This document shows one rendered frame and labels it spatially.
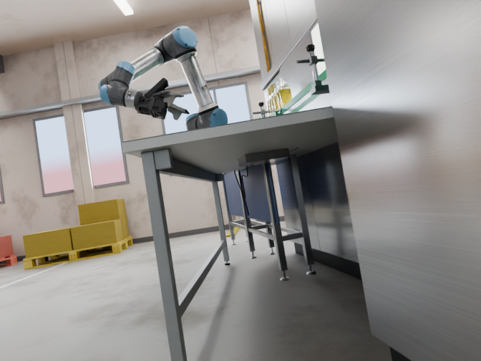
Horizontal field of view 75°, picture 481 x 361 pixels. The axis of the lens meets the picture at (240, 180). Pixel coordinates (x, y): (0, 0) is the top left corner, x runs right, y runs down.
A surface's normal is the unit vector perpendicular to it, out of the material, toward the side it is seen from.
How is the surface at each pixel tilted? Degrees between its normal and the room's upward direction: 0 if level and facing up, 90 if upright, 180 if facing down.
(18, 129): 90
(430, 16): 90
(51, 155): 90
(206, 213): 90
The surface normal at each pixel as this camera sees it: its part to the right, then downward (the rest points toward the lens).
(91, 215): 0.08, -0.05
